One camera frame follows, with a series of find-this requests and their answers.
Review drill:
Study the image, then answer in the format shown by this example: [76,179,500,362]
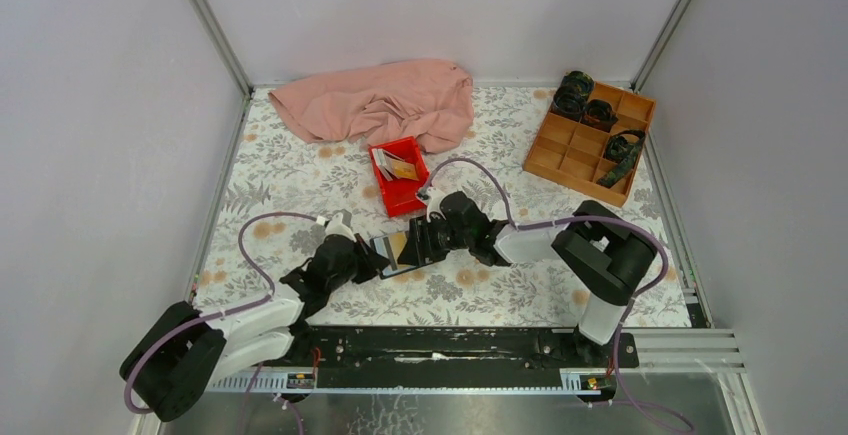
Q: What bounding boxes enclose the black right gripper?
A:
[397,212,473,267]

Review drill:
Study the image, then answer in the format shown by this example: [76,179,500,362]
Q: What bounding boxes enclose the gold VIP card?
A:
[388,158,419,180]

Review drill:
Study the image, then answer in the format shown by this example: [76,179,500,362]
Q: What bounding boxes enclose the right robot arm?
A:
[387,192,661,367]

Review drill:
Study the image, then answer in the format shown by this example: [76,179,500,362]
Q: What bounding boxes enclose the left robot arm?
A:
[119,234,392,422]

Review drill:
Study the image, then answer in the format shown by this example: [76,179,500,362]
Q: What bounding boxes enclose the stack of cards in bin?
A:
[371,147,398,181]

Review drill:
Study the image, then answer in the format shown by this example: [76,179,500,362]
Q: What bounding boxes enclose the red plastic bin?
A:
[369,137,429,218]

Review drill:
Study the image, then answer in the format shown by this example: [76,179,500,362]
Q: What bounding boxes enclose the pink cloth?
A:
[269,59,474,153]

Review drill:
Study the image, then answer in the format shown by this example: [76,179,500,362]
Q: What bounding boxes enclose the wooden compartment tray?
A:
[523,81,657,207]

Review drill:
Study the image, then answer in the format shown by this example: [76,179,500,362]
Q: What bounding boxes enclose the rolled dark belt top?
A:
[550,70,595,122]

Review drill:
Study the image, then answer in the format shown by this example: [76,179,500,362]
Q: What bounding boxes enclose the rolled dark belt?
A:
[550,70,595,122]
[581,99,618,133]

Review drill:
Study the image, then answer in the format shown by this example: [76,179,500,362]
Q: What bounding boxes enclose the rolled dark belt middle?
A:
[581,99,618,133]

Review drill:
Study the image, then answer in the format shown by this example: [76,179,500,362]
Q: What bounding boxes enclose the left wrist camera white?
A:
[315,210,355,240]

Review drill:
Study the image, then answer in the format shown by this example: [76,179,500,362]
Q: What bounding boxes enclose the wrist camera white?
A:
[416,186,447,221]
[315,210,355,240]

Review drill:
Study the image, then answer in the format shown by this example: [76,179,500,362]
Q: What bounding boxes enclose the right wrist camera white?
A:
[416,186,447,221]

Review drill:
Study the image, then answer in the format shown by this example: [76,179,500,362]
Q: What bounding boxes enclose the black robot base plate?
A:
[268,326,640,391]

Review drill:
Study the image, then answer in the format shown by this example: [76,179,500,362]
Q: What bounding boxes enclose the camouflage strap in tray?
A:
[595,129,648,189]

